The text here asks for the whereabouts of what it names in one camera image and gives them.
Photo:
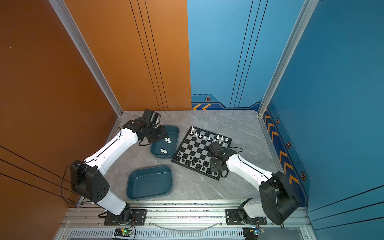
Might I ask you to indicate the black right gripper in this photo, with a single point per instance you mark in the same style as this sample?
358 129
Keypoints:
211 161

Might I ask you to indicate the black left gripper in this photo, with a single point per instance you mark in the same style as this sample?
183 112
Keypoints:
164 133

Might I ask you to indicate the black and silver chessboard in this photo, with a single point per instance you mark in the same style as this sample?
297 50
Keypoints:
198 148

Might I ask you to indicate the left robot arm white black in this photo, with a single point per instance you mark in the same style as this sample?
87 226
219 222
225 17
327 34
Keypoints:
88 176

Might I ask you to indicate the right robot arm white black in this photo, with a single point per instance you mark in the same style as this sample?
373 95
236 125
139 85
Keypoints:
277 196

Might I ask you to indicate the teal tray with white pieces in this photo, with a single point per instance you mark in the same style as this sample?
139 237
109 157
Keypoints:
173 134

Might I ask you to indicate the teal tray with black pieces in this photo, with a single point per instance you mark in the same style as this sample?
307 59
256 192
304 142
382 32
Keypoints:
149 183

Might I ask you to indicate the green circuit board right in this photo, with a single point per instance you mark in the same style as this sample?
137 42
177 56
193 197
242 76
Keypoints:
252 233

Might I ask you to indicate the green circuit board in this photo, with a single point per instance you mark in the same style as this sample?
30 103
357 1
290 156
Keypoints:
252 233
124 234

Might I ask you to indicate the green circuit board left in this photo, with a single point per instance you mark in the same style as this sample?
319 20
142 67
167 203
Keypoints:
124 234

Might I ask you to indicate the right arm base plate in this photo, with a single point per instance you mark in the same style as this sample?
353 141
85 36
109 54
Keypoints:
233 218

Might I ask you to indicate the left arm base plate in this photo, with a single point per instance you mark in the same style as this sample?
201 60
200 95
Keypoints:
132 216

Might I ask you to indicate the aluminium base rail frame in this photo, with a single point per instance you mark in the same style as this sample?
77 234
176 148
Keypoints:
180 220

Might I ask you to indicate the aluminium corner post left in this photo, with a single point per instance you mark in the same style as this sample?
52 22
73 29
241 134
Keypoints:
76 36

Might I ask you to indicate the aluminium corner post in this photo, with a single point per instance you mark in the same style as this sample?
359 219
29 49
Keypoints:
76 36
295 36

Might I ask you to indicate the aluminium corner post right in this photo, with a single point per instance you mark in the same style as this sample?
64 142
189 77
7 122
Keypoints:
295 36

